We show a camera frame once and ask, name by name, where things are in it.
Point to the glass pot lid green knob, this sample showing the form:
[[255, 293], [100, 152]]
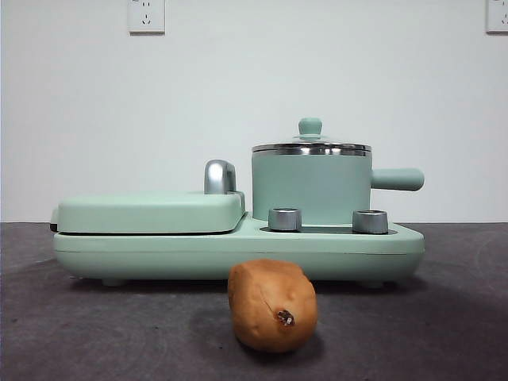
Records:
[[310, 127]]

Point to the brown potato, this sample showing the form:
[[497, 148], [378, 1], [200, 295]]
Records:
[[270, 305]]

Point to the mint green hinged grill lid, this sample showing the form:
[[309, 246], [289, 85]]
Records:
[[147, 212]]

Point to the silver control knob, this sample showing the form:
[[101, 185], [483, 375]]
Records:
[[285, 219], [370, 221]]

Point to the mint green breakfast machine base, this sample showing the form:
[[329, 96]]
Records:
[[238, 250]]

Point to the white wall socket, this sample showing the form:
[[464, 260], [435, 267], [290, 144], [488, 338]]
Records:
[[146, 18], [498, 18]]

